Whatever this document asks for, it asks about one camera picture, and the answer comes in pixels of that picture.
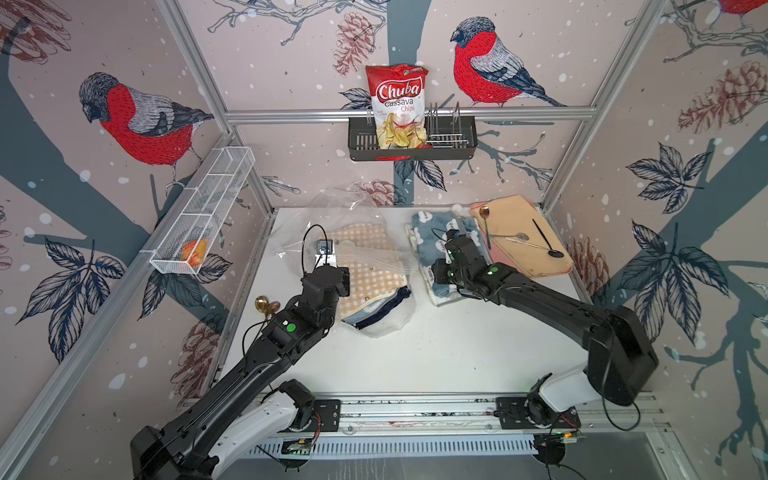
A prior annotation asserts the clear plastic vacuum bag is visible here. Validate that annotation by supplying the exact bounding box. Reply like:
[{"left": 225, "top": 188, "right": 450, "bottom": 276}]
[{"left": 270, "top": 186, "right": 417, "bottom": 338}]

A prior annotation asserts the white wire mesh basket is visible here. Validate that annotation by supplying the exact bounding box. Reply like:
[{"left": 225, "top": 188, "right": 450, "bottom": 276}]
[{"left": 150, "top": 146, "right": 255, "bottom": 275}]

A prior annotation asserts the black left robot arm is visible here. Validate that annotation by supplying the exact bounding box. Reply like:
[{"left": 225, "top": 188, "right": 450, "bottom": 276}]
[{"left": 130, "top": 265, "right": 350, "bottom": 479}]

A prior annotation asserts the beige checkered blanket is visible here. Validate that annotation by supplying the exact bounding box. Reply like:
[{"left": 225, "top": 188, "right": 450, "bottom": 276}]
[{"left": 329, "top": 223, "right": 411, "bottom": 336}]

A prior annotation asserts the white teal patterned blanket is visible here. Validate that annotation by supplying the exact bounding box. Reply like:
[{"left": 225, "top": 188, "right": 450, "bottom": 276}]
[{"left": 405, "top": 224, "right": 463, "bottom": 307}]

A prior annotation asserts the gold spoon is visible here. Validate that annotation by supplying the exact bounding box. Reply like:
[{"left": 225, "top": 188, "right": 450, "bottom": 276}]
[{"left": 254, "top": 295, "right": 281, "bottom": 320}]

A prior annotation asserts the dark grey wall rack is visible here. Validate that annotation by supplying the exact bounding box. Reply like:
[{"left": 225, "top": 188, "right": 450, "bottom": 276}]
[{"left": 347, "top": 107, "right": 478, "bottom": 161}]

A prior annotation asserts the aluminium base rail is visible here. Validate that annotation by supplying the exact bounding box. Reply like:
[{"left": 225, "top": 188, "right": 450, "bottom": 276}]
[{"left": 315, "top": 392, "right": 671, "bottom": 437}]

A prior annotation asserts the red cassava chips bag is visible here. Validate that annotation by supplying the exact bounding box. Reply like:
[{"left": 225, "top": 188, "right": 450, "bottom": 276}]
[{"left": 366, "top": 64, "right": 428, "bottom": 150}]

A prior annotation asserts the beige folded cloth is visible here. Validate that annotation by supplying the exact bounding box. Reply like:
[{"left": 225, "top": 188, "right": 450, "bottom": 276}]
[{"left": 473, "top": 194, "right": 574, "bottom": 278}]

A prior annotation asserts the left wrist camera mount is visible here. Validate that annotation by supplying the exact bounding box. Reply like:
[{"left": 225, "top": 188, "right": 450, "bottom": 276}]
[{"left": 314, "top": 238, "right": 337, "bottom": 267}]

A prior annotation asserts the rainbow metallic spoon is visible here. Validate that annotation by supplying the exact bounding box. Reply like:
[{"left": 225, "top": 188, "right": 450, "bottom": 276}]
[{"left": 478, "top": 205, "right": 492, "bottom": 251}]

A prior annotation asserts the orange item in basket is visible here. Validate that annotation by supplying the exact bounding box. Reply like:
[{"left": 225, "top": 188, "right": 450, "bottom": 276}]
[{"left": 179, "top": 238, "right": 208, "bottom": 269}]

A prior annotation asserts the black spoon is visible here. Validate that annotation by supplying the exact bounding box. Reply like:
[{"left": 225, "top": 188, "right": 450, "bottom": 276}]
[{"left": 533, "top": 219, "right": 565, "bottom": 258}]

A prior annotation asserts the teal cloud pattern blanket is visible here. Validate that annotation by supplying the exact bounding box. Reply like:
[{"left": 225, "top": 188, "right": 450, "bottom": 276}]
[{"left": 406, "top": 205, "right": 490, "bottom": 307}]

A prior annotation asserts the silver spoon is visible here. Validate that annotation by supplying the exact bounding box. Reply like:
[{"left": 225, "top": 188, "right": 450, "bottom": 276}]
[{"left": 491, "top": 232, "right": 529, "bottom": 242}]

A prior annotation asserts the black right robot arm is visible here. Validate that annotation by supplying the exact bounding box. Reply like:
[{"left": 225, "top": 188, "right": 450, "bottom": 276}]
[{"left": 431, "top": 229, "right": 659, "bottom": 413}]

